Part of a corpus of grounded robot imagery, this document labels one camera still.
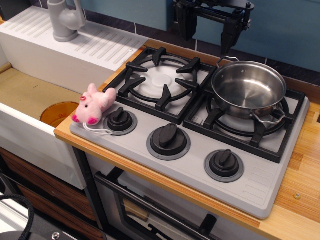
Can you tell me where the black stove knob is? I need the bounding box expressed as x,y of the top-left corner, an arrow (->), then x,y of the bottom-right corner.
204,149 -> 245,183
103,107 -> 138,136
146,123 -> 191,161

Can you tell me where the pink stuffed pig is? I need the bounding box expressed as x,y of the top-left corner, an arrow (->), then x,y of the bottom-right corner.
72,83 -> 117,135

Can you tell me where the grey toy faucet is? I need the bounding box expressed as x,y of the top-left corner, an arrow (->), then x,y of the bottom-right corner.
47,0 -> 86,43

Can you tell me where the wooden drawer cabinet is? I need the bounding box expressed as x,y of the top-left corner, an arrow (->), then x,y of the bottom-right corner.
0,148 -> 106,240

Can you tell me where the black right burner grate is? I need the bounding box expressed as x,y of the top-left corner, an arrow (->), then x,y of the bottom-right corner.
183,83 -> 307,164

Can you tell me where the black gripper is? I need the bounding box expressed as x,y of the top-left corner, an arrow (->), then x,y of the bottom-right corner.
173,0 -> 255,55

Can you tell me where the black burner grate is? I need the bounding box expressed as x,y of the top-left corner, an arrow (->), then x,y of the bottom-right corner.
103,47 -> 217,125
183,83 -> 307,164

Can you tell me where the orange plastic bowl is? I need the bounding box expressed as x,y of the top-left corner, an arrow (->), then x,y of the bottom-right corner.
40,101 -> 79,128

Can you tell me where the black braided cable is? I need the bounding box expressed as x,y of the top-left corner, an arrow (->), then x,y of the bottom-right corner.
0,194 -> 35,240

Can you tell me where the black left burner grate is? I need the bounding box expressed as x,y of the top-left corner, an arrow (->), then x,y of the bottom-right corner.
103,47 -> 217,125

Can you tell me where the oven door with black handle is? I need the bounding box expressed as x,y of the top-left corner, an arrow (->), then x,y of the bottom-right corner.
94,167 -> 256,240

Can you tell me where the black right stove knob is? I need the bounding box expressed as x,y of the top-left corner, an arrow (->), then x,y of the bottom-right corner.
204,149 -> 245,183

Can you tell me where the stainless steel pan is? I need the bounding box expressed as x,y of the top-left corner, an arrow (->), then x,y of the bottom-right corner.
211,56 -> 287,125

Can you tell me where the grey toy stove top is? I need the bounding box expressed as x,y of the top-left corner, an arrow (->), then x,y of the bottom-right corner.
70,47 -> 310,219

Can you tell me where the black left stove knob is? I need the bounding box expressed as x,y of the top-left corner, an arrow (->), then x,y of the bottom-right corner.
103,107 -> 138,136

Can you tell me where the black middle stove knob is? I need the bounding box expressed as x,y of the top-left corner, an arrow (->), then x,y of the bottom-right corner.
146,123 -> 191,161

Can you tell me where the white toy sink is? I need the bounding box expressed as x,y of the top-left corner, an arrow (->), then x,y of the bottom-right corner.
0,6 -> 147,190

